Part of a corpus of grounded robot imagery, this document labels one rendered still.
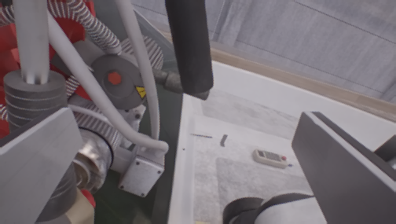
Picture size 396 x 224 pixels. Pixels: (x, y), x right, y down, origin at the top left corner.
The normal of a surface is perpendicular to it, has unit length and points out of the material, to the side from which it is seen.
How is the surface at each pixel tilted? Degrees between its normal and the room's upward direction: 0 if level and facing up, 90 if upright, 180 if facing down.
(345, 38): 90
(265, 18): 90
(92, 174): 82
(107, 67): 90
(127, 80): 90
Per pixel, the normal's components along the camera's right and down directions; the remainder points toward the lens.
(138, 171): 0.14, 0.42
